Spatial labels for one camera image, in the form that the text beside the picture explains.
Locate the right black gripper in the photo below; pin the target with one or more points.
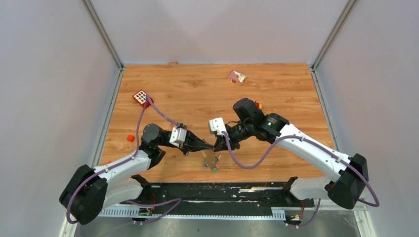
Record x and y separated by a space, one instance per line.
221 143

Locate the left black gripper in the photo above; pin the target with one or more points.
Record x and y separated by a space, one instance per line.
193 143

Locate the large perforated metal keyring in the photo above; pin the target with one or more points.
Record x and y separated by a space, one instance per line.
211 158

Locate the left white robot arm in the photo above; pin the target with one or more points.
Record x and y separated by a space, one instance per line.
90 190

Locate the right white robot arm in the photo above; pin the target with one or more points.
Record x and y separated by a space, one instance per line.
345 177

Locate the toy brick car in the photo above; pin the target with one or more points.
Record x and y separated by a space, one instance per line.
258 105

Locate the pink patterned wooden block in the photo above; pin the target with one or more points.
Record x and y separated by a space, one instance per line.
236 77

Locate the small orange cube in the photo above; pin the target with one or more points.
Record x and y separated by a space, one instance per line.
130 138

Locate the red window toy brick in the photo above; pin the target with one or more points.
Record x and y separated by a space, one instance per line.
141 98

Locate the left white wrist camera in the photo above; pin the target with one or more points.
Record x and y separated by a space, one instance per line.
177 137

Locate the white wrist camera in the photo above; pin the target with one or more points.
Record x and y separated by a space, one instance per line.
217 126
177 137

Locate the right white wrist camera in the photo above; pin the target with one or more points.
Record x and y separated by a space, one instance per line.
217 126

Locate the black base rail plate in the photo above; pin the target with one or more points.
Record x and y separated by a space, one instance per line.
218 198

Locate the white slotted cable duct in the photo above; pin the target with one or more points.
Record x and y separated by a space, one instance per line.
123 211

